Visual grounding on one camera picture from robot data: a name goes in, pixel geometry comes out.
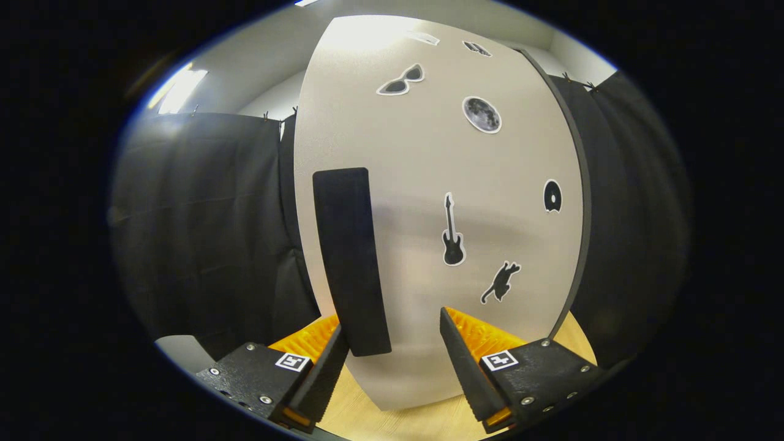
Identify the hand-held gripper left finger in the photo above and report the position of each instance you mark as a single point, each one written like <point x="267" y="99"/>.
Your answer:
<point x="324" y="380"/>

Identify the ceiling light panel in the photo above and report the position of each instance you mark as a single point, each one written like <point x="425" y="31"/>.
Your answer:
<point x="305" y="2"/>
<point x="184" y="89"/>

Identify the white shoe cabinet door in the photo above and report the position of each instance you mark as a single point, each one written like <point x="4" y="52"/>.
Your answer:
<point x="429" y="153"/>

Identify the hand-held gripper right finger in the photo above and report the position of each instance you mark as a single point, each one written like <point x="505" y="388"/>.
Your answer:
<point x="468" y="373"/>

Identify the black backdrop cloth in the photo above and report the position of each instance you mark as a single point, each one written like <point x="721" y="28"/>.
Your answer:
<point x="202" y="214"/>

